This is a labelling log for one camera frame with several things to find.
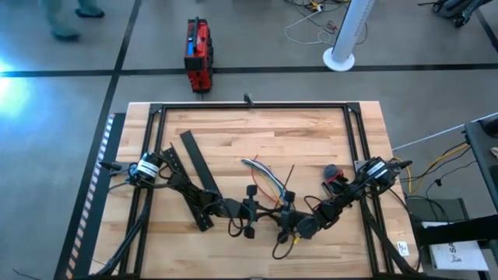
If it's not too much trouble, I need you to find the dark side table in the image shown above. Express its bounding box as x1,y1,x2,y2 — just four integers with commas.
462,115,498,250

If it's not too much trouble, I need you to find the red yellow taped wire bundle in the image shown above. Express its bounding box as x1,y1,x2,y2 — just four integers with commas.
256,174,284,205

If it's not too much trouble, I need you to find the white tower column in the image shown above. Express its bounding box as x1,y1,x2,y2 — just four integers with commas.
322,0,377,73

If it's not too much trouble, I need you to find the person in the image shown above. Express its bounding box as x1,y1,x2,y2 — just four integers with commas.
37,0,106,42

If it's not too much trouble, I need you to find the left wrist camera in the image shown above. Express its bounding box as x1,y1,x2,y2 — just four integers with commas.
235,201,251,219

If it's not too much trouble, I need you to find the white floor cable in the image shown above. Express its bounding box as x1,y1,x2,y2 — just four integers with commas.
282,8,332,47

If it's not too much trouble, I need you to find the black floor box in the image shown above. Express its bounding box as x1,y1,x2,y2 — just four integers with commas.
405,197,470,234

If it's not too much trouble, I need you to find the black aluminium table frame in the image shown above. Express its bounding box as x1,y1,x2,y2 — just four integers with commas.
116,101,423,280

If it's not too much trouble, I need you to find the yellow floor cable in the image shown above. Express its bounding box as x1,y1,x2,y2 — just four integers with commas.
391,142,472,194

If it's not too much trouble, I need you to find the black zip tie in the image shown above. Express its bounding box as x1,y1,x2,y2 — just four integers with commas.
275,164,296,208

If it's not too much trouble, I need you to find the white rod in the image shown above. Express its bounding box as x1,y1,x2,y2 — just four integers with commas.
390,111,498,152

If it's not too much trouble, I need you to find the grey wheeled device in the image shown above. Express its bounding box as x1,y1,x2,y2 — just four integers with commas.
418,0,496,29

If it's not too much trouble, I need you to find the grey work glove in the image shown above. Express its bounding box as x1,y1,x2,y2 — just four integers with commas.
322,163,350,195

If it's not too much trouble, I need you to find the red portable radio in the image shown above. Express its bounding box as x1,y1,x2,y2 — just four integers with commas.
183,16,215,94

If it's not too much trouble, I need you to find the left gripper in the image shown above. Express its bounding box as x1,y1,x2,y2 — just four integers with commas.
223,184,272,240

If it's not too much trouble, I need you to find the black slotted cable duct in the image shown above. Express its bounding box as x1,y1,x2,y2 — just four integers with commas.
160,142,216,233

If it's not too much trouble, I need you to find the white booklet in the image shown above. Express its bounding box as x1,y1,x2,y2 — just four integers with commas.
427,240,490,272

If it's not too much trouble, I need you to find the red cable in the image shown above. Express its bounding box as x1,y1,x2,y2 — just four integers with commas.
250,154,283,205

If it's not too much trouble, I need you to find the bundle of coloured cables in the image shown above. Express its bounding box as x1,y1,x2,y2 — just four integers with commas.
241,158,288,195
240,157,287,194

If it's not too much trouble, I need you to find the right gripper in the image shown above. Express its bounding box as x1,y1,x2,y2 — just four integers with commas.
274,190,324,244

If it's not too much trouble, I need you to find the black cable sleeve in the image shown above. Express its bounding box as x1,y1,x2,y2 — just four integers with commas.
91,186,153,279
359,190,420,278

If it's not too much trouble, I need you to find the black duct cover strip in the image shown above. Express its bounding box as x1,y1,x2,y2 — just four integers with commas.
179,129,223,196

